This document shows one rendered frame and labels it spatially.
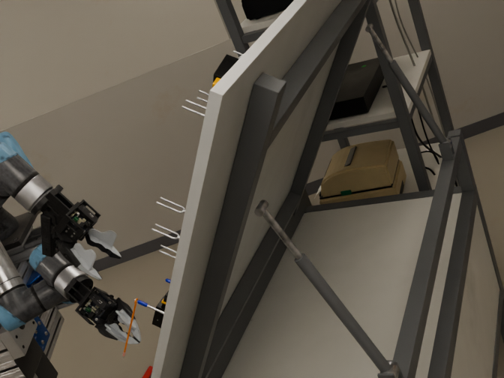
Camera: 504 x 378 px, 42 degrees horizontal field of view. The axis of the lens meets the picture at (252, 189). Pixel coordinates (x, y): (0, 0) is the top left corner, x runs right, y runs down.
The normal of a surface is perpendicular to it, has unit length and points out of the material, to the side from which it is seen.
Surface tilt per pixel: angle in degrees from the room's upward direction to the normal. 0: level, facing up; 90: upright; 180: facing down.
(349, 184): 90
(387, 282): 0
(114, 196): 90
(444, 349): 0
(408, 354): 0
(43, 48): 90
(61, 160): 90
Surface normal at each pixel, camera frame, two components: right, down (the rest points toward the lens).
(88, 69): 0.04, 0.44
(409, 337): -0.36, -0.83
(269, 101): -0.35, 0.54
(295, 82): 0.22, -0.75
